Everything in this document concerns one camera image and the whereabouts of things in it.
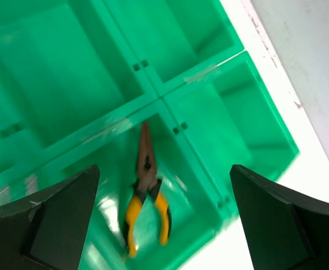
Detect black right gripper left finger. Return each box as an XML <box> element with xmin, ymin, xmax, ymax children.
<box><xmin>0</xmin><ymin>165</ymin><xmax>100</xmax><ymax>269</ymax></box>

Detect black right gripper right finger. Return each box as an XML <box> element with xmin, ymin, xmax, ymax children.
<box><xmin>230</xmin><ymin>165</ymin><xmax>329</xmax><ymax>269</ymax></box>

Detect yellow needle-nose pliers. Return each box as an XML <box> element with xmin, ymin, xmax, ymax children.
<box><xmin>122</xmin><ymin>121</ymin><xmax>172</xmax><ymax>258</ymax></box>

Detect green compartment tray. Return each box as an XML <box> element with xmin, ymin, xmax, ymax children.
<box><xmin>0</xmin><ymin>1</ymin><xmax>299</xmax><ymax>269</ymax></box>

